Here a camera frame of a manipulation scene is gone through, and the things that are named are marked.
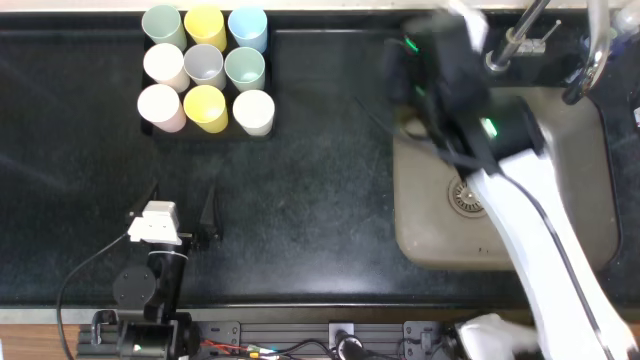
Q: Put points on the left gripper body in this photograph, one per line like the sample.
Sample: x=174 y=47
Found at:
x=195 y=241

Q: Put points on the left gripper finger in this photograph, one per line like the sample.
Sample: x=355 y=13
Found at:
x=211 y=220
x=145 y=200

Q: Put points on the pink cup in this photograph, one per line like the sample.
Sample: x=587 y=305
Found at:
x=160 y=107

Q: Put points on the yellow cup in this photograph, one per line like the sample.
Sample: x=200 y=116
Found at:
x=205 y=25
x=205 y=107

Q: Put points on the white cup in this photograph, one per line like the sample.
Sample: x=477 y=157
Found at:
x=253 y=111
x=164 y=65

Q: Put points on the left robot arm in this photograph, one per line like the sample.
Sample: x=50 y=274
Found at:
x=134 y=287

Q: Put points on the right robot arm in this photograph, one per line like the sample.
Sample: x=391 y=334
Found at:
x=540 y=240

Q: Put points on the grey cup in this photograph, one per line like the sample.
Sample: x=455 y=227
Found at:
x=205 y=65

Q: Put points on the green cup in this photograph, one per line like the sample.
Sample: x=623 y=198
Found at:
x=245 y=67
x=162 y=22

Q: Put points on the black tray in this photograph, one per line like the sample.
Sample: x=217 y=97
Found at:
x=269 y=65

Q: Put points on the blue cup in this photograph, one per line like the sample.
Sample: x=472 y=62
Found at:
x=247 y=27

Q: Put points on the steel sink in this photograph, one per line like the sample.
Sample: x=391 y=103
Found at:
x=430 y=225

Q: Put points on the steel tap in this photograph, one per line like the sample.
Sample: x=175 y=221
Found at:
x=597 y=50

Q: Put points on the blue soap bottle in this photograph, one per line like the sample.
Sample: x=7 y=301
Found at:
x=627 y=20

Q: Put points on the mounting rail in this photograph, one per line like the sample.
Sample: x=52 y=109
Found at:
x=290 y=332

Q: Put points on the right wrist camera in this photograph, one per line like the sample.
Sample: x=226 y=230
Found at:
x=472 y=25

